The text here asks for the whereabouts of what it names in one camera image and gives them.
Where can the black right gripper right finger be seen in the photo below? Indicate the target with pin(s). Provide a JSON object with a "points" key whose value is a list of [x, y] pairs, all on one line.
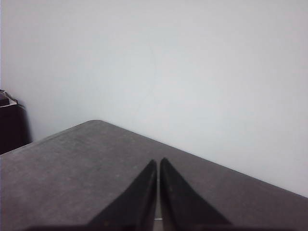
{"points": [[228, 201]]}

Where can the dark object at table edge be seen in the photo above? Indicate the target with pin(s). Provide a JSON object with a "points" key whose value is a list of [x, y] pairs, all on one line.
{"points": [[14, 125]]}

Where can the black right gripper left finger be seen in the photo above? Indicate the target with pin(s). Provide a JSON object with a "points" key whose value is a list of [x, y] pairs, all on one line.
{"points": [[133, 210]]}

